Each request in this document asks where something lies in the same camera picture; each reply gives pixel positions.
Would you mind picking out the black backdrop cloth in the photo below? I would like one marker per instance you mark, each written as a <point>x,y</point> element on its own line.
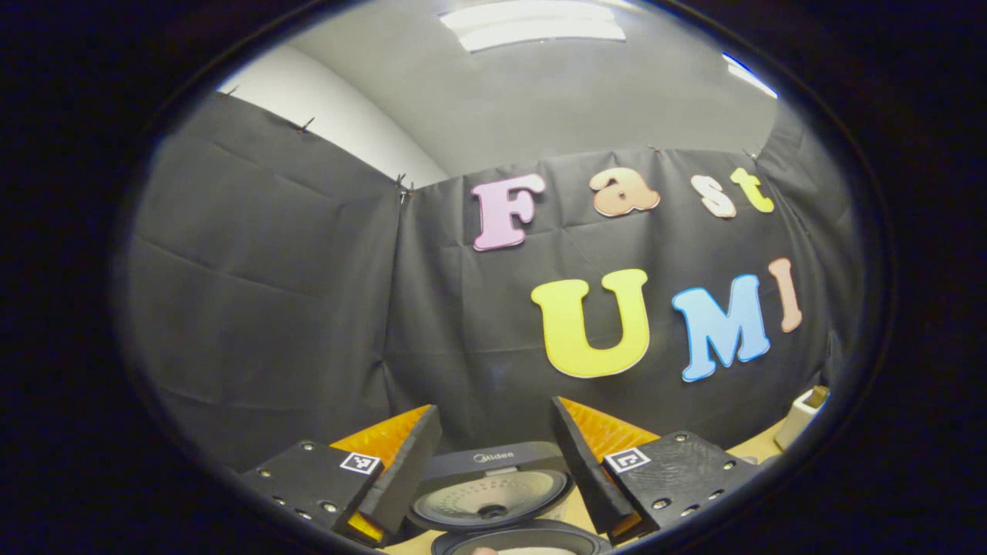
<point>270,308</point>

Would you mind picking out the large ceiling light panel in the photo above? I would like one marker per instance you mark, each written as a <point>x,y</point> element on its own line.
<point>532,27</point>

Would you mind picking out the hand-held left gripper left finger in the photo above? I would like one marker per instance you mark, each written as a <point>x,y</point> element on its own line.
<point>409,470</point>

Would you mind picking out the white chopstick holder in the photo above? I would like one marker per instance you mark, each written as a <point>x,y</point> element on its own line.
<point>794,424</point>

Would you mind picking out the black rice cooker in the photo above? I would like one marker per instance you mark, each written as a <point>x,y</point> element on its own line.
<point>493,493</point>

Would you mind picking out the small ceiling light panel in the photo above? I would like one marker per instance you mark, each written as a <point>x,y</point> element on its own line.
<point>752,75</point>

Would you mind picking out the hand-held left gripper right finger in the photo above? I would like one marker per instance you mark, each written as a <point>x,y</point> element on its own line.
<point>582,462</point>

